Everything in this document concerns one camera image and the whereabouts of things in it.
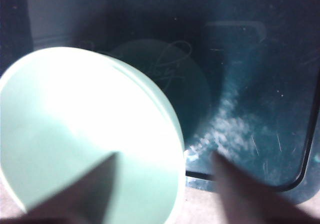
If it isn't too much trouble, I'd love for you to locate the dark teal rectangular tray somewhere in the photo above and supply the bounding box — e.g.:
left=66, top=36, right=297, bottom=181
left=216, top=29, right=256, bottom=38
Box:
left=0, top=0, right=320, bottom=206

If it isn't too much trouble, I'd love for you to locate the teal ribbed bowl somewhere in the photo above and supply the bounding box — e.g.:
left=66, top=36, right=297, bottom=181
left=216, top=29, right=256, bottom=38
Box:
left=0, top=46, right=187, bottom=224

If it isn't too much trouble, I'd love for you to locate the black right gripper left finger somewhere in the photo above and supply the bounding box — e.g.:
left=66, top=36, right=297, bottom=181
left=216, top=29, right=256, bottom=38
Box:
left=0, top=152, right=120, bottom=224

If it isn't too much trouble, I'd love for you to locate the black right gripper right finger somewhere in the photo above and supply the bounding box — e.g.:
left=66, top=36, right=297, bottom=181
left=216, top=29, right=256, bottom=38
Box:
left=211, top=153, right=320, bottom=224

